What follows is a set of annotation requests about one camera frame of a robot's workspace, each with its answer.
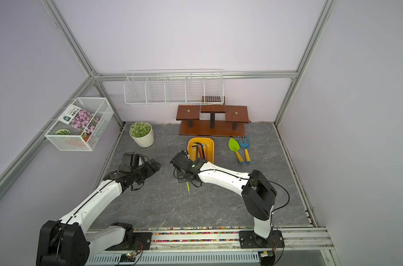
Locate flower seed packet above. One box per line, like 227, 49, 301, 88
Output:
58, 104, 100, 134

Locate small dark tray in shelf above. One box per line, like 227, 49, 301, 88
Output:
201, 95, 224, 105

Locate white pot green plant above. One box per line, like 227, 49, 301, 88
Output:
129, 122, 155, 148

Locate long white wire shelf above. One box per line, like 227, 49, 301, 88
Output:
123, 69, 225, 106

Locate blue toy garden rake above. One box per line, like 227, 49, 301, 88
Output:
238, 136, 251, 164

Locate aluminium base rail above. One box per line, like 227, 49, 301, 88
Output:
49, 227, 342, 266

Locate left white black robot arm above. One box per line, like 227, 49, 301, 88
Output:
36, 154, 161, 266

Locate thin black hex key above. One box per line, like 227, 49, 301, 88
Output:
190, 143, 200, 161

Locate brown wooden tiered stand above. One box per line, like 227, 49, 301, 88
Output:
176, 102, 250, 137

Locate white wire wall basket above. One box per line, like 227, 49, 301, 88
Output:
45, 97, 114, 151

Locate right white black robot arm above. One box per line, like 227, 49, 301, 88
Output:
170, 151, 284, 250

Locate green toy garden trowel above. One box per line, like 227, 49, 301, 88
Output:
228, 138, 244, 164

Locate long black hex key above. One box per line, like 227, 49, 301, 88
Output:
192, 142, 206, 159

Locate red long hex key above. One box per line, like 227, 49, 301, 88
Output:
200, 143, 209, 160

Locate yellow plastic storage box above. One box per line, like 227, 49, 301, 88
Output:
188, 137, 215, 164

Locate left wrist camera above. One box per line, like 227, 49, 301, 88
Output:
119, 153, 145, 173

